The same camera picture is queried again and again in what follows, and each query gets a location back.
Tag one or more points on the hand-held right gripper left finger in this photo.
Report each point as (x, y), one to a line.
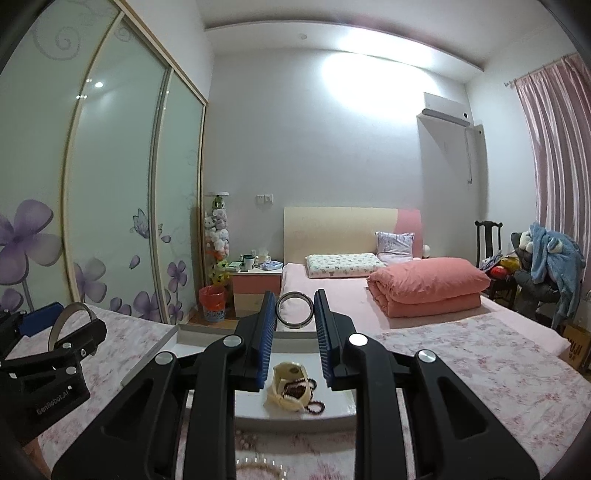
(268, 332)

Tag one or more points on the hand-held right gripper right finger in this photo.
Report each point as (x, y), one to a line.
(323, 337)

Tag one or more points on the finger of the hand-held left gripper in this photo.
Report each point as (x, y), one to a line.
(83, 339)
(41, 318)

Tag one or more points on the thin silver bangle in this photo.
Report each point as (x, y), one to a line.
(295, 326)

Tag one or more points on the wide silver bangle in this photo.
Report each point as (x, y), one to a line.
(69, 310)

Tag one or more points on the grey cardboard tray box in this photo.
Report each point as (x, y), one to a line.
(295, 355)

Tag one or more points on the pink and beige nightstand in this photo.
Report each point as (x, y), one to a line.
(256, 290)

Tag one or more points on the bed with pink sheet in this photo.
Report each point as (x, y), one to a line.
(337, 295)

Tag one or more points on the red trash bin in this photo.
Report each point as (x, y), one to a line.
(212, 304)

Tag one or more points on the white mug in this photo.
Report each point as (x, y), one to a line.
(249, 263)

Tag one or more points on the white printed pillow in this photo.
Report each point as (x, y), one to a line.
(344, 265)

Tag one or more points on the tissue box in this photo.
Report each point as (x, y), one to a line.
(262, 255)

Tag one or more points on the beige and pink headboard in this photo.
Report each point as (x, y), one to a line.
(332, 230)

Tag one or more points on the tower of plush toys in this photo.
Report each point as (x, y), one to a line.
(218, 235)

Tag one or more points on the lavender pillow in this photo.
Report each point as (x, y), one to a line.
(395, 244)

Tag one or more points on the folded pink quilt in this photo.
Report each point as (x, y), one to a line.
(429, 286)

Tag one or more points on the white round lamp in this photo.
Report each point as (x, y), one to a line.
(427, 250)

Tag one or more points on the pink floral tablecloth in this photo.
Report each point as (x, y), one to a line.
(461, 350)

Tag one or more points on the flower print sliding wardrobe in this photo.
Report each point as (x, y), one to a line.
(115, 161)

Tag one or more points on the colourful toys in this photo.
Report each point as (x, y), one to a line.
(501, 267)

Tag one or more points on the dark wooden chair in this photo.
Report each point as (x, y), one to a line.
(488, 240)

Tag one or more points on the dark padded chair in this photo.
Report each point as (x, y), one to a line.
(531, 286)

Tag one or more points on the white pipe cover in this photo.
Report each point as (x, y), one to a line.
(475, 152)

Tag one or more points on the light blue garment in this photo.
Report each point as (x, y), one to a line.
(554, 263)

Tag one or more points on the brown cardboard box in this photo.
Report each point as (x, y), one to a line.
(577, 346)

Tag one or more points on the white air conditioner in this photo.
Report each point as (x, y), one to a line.
(445, 110)

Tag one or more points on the pink curtain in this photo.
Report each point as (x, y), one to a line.
(558, 161)

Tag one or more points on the curtain rod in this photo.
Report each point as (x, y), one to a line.
(540, 69)

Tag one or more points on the white wall socket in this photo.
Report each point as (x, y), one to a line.
(265, 198)

